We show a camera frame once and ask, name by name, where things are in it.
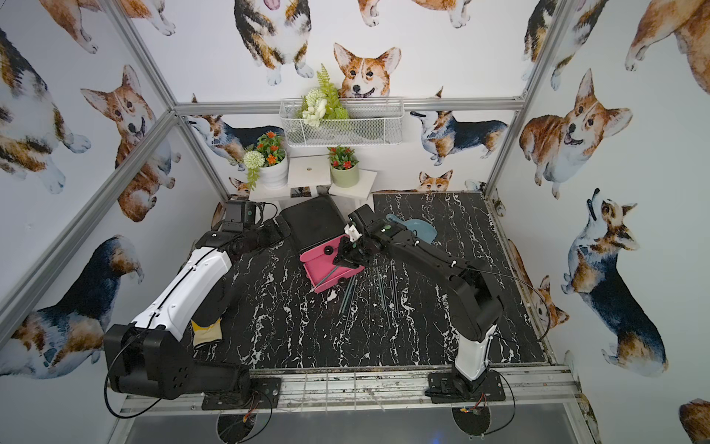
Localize teal pencil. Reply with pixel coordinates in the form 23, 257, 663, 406
388, 262, 400, 327

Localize black drawer cabinet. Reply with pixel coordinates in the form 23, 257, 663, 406
277, 195, 346, 255

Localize green pencil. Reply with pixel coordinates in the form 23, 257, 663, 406
339, 276, 355, 316
345, 277, 357, 316

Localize pink drawer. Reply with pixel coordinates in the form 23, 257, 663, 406
300, 234, 364, 290

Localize dark pencil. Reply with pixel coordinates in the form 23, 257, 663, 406
314, 266, 340, 293

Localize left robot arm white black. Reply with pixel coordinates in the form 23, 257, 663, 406
104, 216, 291, 401

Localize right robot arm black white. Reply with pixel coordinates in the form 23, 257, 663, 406
333, 205, 504, 383

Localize teal plastic dustpan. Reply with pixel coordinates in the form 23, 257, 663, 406
386, 214, 437, 243

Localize white pot orange flowers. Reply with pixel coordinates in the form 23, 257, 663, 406
243, 131, 288, 191

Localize white stepped display stand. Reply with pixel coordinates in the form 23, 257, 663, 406
250, 155, 377, 218

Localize green pot red flowers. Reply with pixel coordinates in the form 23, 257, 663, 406
328, 145, 360, 188

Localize yellow cloth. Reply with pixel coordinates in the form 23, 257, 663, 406
192, 318, 223, 348

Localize green white artificial fern flowers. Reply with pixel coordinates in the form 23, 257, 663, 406
296, 65, 349, 129

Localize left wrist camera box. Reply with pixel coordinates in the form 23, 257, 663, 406
220, 200, 264, 232

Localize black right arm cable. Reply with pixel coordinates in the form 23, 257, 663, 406
470, 265, 553, 342

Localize white wire basket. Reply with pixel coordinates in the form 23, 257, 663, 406
279, 97, 404, 147

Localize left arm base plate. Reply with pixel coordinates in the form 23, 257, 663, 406
202, 377, 283, 411

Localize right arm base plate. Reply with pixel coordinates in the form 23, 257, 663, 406
425, 370, 507, 403

